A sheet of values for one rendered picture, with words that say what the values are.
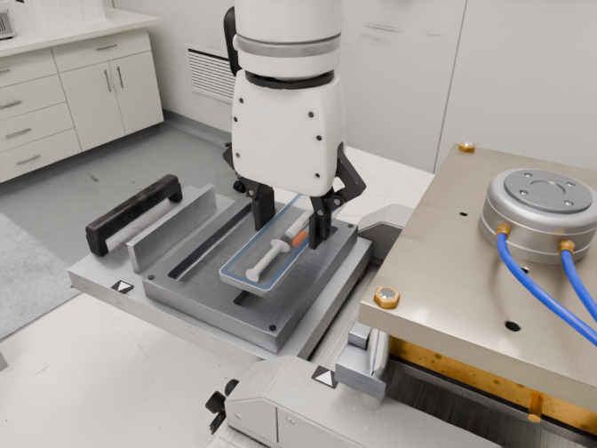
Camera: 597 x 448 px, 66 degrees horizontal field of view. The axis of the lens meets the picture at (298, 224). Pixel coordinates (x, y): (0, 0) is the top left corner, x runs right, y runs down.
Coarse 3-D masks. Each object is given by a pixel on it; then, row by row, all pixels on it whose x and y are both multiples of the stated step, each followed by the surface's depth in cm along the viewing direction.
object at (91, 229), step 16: (176, 176) 64; (144, 192) 60; (160, 192) 61; (176, 192) 64; (128, 208) 57; (144, 208) 59; (96, 224) 54; (112, 224) 55; (128, 224) 58; (96, 240) 54
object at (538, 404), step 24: (408, 360) 35; (432, 360) 34; (456, 360) 33; (456, 384) 34; (480, 384) 33; (504, 384) 32; (504, 408) 33; (528, 408) 32; (552, 408) 31; (576, 408) 30; (552, 432) 32; (576, 432) 31
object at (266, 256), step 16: (288, 208) 51; (304, 208) 51; (272, 224) 49; (288, 224) 49; (304, 224) 49; (256, 240) 47; (272, 240) 47; (288, 240) 47; (304, 240) 47; (240, 256) 44; (256, 256) 44; (272, 256) 44; (288, 256) 44; (224, 272) 43; (240, 272) 43; (256, 272) 43; (272, 272) 43
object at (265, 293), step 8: (336, 216) 51; (304, 248) 46; (296, 264) 45; (288, 272) 43; (224, 280) 43; (232, 280) 42; (280, 280) 42; (240, 288) 42; (248, 288) 41; (256, 288) 41; (272, 288) 41; (264, 296) 41
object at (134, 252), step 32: (192, 192) 67; (160, 224) 54; (192, 224) 59; (96, 256) 55; (128, 256) 55; (160, 256) 55; (352, 256) 55; (96, 288) 52; (160, 320) 49; (192, 320) 47; (320, 320) 47; (224, 352) 46; (256, 352) 44; (288, 352) 44
